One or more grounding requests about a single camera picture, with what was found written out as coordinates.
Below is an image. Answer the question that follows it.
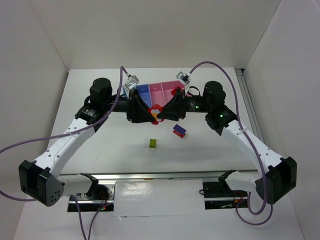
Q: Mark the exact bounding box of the red white lego piece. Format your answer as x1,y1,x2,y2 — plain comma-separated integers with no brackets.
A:
148,104,164,125

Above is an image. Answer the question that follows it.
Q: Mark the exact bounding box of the red lego brick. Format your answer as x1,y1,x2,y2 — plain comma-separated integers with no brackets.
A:
171,89,177,96

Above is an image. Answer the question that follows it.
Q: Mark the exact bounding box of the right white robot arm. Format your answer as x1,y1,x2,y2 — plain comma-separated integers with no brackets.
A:
157,81,297,205

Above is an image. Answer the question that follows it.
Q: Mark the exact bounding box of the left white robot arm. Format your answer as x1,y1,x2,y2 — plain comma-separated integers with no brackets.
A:
18,75,147,207

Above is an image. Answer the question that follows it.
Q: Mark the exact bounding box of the blue lego brick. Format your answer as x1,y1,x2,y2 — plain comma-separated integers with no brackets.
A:
173,124,186,135

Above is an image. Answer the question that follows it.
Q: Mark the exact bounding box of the large pink bin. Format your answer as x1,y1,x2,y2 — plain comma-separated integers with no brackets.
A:
162,80,185,104

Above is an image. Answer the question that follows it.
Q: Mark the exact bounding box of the small pink bin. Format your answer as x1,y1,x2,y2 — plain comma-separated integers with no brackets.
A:
148,83,166,107

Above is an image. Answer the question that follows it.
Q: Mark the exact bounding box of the dark blue bin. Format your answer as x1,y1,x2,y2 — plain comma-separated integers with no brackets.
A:
136,84,152,108

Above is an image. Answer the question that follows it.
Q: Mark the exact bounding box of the red lego under blue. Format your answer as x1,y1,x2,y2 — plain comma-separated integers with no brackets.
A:
173,130,186,139

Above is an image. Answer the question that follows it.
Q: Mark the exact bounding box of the yellow green lego block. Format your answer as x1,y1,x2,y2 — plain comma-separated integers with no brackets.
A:
148,138,157,152

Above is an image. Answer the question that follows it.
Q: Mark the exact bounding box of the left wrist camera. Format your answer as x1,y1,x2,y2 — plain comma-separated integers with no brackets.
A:
123,74,139,91

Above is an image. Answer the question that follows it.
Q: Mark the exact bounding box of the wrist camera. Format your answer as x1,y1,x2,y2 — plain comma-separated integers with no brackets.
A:
123,74,139,91
176,71,191,86

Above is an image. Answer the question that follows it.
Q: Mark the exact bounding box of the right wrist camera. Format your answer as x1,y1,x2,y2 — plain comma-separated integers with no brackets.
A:
176,71,191,86

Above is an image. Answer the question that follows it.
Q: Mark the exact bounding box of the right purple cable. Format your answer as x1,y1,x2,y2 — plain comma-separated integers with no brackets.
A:
187,61,275,226

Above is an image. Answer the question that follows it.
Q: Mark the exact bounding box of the aluminium front rail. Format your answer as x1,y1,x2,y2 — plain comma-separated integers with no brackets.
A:
56,170,258,182

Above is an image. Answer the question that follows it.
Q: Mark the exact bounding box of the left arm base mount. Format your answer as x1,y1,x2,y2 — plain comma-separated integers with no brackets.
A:
75,181,116,213

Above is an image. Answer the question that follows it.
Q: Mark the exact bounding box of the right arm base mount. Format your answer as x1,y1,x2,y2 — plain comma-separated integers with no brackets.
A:
199,182,248,210

